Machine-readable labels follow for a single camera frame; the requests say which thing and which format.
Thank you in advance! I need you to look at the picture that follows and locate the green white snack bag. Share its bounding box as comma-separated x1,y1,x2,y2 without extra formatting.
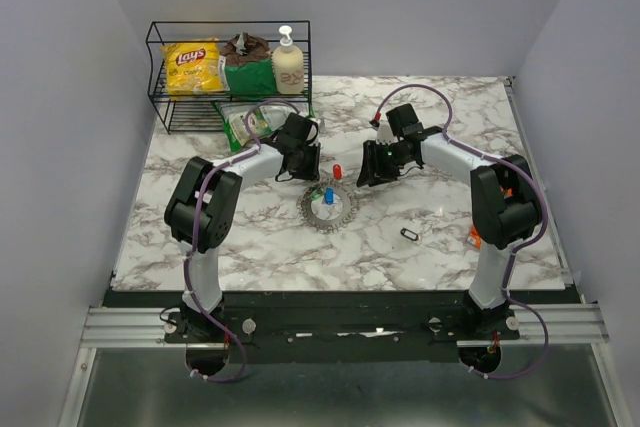
212,99,319,153

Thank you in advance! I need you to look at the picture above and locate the yellow Lays chips bag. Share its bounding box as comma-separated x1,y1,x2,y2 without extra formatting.
161,37,224,99

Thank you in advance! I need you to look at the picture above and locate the red key tag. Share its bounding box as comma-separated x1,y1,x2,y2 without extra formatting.
333,164,343,180

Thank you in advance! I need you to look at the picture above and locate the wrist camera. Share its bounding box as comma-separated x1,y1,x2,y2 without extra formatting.
307,118,324,143
376,123,396,145

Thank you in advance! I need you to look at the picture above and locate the orange packet near arm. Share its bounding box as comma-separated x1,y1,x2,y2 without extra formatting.
467,225,482,249

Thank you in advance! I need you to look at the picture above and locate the purple cable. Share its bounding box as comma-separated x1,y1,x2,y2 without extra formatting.
182,100,306,383
369,84,551,381

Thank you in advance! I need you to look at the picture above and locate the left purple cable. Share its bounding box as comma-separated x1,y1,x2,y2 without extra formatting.
182,100,306,383

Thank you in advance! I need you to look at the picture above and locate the black wire shelf rack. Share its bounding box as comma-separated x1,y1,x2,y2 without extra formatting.
145,20,313,134

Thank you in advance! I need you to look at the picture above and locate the blue key tag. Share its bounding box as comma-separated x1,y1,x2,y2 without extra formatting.
323,187,334,205

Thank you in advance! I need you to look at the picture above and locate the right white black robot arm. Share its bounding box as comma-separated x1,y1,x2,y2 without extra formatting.
357,103,546,339

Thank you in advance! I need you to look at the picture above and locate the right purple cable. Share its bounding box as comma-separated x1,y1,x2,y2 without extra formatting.
369,84,551,381

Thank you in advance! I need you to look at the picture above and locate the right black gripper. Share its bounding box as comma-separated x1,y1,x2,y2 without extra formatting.
355,140,412,188

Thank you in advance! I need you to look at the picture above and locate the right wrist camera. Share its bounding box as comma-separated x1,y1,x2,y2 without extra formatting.
376,123,396,145

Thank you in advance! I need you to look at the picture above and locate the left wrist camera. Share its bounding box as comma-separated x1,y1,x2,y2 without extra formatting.
307,118,324,143

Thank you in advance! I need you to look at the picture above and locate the black key tag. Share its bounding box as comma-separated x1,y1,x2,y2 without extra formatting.
400,228,420,242

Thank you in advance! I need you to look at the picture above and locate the aluminium rail frame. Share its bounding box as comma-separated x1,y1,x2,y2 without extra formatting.
62,76,618,426

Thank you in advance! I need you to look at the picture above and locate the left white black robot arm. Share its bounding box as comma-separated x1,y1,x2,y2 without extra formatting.
164,112,320,342

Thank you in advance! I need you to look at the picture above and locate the green brown snack bag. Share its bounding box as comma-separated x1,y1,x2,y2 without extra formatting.
218,32,277,97

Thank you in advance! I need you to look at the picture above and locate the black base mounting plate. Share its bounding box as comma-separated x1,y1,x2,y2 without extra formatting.
82,288,602,376

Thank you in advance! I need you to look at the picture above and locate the cream soap pump bottle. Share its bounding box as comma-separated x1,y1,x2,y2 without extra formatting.
271,25,305,95

